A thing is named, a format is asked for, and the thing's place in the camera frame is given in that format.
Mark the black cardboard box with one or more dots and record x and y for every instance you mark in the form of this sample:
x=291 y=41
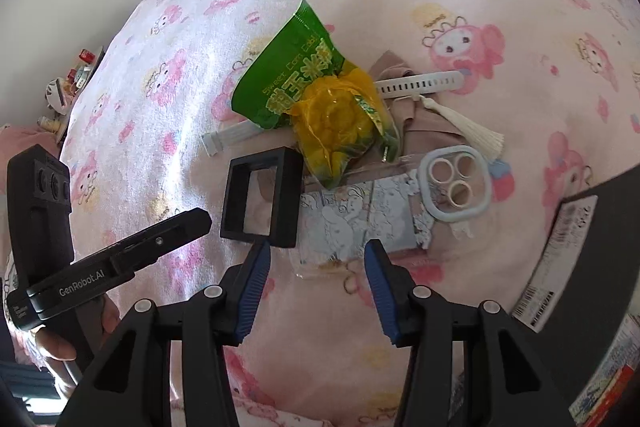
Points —
x=600 y=247

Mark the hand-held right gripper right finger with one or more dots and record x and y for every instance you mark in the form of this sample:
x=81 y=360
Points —
x=382 y=292

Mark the colourful printed packet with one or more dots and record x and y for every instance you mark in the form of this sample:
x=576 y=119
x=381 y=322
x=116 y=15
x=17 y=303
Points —
x=607 y=377

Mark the green corn snack packet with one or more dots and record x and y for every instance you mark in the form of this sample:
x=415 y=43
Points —
x=280 y=77

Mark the white tassel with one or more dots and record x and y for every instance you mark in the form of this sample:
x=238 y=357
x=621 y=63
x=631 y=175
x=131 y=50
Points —
x=480 y=132

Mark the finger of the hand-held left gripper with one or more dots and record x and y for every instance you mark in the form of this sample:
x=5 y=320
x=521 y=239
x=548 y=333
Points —
x=165 y=237

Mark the black square frame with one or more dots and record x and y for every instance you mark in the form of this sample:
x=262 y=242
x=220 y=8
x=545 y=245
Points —
x=290 y=187

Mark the brown plush toy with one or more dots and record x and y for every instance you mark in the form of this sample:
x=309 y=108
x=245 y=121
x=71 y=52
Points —
x=430 y=132

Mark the clear cartoon phone case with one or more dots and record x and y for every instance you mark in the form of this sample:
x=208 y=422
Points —
x=350 y=222

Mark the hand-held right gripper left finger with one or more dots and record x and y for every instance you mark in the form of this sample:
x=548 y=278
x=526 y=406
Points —
x=252 y=287

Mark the person's left hand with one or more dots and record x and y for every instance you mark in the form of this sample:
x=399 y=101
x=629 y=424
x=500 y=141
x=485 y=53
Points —
x=52 y=347

